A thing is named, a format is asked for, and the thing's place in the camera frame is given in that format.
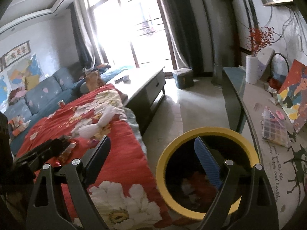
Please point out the hanging laundry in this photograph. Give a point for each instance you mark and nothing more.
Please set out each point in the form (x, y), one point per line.
(147, 21)

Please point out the pink plush toys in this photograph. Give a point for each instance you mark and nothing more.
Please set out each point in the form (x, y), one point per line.
(18, 95)

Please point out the blue floral sofa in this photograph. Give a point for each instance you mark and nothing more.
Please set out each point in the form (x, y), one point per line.
(40, 95)

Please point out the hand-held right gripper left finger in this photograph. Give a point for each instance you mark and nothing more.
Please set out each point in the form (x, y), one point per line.
(99, 158)

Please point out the yellow cushion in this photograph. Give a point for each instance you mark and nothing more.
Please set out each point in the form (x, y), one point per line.
(31, 82)

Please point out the pale translucent plastic bag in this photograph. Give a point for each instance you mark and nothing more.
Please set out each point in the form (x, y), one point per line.
(189, 192)

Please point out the drink can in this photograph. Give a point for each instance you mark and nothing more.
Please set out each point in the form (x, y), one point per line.
(61, 103)

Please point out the white vase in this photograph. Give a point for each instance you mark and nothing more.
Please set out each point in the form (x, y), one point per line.
(251, 69)

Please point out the black wall frame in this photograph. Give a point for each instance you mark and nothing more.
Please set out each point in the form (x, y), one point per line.
(249, 16)

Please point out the dark grey curtain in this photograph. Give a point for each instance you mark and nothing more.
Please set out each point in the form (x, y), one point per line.
(182, 28)
(81, 38)

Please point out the printed cabinet mat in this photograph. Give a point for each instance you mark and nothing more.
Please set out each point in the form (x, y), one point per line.
(254, 124)

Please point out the colourful canvas painting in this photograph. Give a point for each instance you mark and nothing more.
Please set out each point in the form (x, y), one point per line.
(292, 95)

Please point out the framed calligraphy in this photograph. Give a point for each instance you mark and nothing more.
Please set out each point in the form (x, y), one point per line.
(18, 54)
(2, 64)

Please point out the orange patterned cloth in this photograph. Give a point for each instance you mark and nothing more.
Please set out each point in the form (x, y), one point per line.
(19, 125)

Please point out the blue storage stool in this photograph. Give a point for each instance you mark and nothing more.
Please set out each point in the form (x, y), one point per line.
(182, 79)

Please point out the pink candy wrapper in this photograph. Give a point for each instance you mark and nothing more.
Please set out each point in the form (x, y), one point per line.
(93, 143)

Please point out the orange plastic wrapper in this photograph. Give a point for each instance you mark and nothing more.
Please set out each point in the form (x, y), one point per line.
(196, 184)

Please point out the white canvas board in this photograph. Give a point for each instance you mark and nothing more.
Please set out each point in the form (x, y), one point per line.
(265, 62)

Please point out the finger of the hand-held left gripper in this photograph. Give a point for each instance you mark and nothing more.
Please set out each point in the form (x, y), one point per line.
(45, 152)

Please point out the world map poster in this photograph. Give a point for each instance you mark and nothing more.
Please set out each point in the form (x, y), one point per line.
(4, 93)

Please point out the red floral blanket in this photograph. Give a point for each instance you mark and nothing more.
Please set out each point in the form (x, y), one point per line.
(120, 134)

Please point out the pink packet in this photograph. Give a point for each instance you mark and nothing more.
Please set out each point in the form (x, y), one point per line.
(280, 115)

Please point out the grey coffee table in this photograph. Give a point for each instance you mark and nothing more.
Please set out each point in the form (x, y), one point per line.
(144, 79)

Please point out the glass balcony door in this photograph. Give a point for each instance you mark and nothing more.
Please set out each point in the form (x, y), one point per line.
(120, 24)

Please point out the country map poster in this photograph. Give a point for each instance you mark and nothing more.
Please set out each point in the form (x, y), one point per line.
(24, 68)

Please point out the folded paper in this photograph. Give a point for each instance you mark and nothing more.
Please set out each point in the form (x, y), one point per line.
(122, 79)

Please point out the glass-top television cabinet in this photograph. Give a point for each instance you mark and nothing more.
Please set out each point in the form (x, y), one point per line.
(231, 88)

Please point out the clear bead organizer box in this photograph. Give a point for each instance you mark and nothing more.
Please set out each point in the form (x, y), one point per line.
(273, 131)

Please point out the white cloth bundle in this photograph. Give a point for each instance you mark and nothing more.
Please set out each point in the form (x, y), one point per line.
(87, 130)

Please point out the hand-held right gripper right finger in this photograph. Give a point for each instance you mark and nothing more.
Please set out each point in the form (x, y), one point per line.
(206, 163)

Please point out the grey standing air conditioner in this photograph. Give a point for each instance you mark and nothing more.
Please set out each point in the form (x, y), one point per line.
(220, 40)

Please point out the yellow trash bin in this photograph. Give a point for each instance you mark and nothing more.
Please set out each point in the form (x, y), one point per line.
(160, 172)

